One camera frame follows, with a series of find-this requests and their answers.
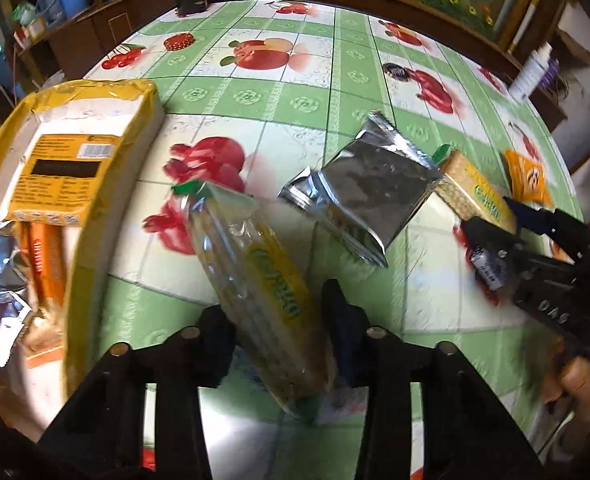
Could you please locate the orange cartoon face snack packet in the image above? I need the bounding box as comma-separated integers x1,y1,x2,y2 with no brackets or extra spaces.
502,149,556,206

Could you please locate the silver clear packet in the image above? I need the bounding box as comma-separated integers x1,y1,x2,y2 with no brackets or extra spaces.
0,222,33,368

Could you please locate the orange packet with brown panel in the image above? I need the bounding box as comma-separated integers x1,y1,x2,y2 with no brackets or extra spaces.
6,134,126,228

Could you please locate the white spray bottle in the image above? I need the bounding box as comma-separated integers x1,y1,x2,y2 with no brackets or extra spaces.
507,42,553,103

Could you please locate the person's right hand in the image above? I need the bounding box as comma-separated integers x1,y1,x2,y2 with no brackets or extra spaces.
540,340,590,461

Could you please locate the large silver foil packet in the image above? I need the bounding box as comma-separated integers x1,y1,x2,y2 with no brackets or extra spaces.
278,110,443,267

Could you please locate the yellow rimmed white tray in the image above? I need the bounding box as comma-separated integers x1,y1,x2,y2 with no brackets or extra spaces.
0,79,166,431

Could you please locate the long yellow label cracker pack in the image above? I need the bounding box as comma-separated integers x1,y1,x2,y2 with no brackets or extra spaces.
172,182,338,418

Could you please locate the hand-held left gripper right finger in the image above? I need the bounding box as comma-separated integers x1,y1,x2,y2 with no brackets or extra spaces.
321,279,543,480

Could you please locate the grey thermos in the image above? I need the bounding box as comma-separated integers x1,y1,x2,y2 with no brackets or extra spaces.
36,0,66,26

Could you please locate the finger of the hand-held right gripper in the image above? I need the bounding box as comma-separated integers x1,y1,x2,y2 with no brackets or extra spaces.
460,217,530,286
502,196,590,266

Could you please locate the orange cracker packet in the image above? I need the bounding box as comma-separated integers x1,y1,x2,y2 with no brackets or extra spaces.
17,220,68,366

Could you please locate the green white bag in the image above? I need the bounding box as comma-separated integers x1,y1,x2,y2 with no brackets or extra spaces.
12,1,38,28

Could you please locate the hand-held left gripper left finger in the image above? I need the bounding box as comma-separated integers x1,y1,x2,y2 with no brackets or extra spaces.
37,305,236,480

